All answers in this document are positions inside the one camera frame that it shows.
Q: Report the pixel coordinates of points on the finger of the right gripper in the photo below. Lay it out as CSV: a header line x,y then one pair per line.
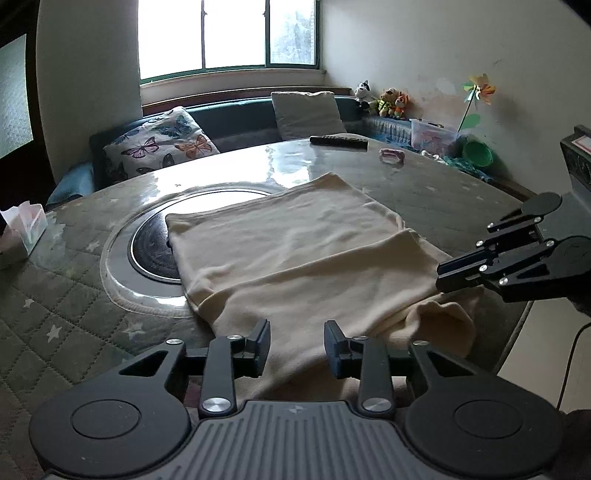
x,y
520,227
551,269

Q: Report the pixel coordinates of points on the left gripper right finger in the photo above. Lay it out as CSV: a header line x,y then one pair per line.
x,y
462,419

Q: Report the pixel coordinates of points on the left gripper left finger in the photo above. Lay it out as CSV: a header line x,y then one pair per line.
x,y
132,418

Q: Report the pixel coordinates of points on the cream beige garment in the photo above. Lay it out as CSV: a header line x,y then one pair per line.
x,y
318,252

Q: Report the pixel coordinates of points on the green plastic bowl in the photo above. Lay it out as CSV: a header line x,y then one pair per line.
x,y
478,154

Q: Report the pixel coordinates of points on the clear plastic storage box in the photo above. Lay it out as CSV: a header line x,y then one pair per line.
x,y
433,139

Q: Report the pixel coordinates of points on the colourful paper pinwheel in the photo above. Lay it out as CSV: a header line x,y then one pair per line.
x,y
478,89

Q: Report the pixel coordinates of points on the pink hair scrunchie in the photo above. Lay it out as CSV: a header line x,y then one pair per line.
x,y
393,157

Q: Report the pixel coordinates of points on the round black induction cooktop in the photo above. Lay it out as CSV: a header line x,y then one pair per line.
x,y
149,252

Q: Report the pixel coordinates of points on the orange yellow plush toys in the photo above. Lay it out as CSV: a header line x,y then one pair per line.
x,y
393,104

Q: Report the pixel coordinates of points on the black remote control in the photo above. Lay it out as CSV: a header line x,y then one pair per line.
x,y
339,142

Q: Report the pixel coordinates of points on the black white plush toy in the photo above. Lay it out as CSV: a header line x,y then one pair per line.
x,y
364,96

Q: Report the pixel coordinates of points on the tissue box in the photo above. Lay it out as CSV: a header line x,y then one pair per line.
x,y
21,228

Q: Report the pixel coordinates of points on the grey plain pillow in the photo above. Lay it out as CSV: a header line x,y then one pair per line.
x,y
300,115

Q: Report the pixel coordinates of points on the dark door frosted glass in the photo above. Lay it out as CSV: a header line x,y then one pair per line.
x,y
26,173

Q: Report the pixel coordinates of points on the butterfly print pillow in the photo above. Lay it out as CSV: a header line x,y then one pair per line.
x,y
168,139

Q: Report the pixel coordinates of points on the dark teal sofa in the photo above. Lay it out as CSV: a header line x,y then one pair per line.
x,y
231,125

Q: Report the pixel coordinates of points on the green framed window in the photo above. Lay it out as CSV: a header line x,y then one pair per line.
x,y
179,38

